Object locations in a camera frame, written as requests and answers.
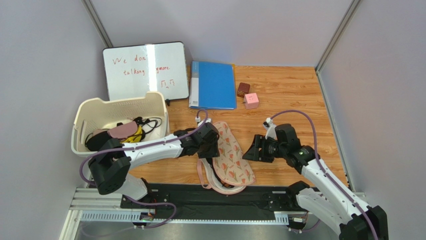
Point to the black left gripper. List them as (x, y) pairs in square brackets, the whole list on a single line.
[(214, 151)]

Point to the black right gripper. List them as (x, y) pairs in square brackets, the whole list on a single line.
[(261, 150)]

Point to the floral pink laundry bag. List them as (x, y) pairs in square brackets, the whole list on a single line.
[(228, 174)]

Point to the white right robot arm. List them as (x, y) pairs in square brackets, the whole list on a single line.
[(349, 216)]

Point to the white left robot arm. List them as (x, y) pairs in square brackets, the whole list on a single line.
[(110, 168)]

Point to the pink bra in basket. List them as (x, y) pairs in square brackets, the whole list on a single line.
[(123, 131)]

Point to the black bra in basket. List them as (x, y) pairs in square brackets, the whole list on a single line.
[(101, 141)]

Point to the cream plastic laundry basket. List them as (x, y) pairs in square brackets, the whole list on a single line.
[(96, 113)]

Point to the pink small cube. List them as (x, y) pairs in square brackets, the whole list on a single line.
[(251, 101)]

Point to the blue document folder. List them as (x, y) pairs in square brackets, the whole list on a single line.
[(212, 86)]

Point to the dark red small box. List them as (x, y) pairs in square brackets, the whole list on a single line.
[(243, 89)]

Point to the yellow garment in basket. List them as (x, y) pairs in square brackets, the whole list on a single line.
[(137, 137)]

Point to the white dry-erase board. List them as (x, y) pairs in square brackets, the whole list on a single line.
[(132, 71)]

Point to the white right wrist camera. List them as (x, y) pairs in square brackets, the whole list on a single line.
[(270, 126)]

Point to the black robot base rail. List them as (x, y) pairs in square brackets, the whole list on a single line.
[(192, 204)]

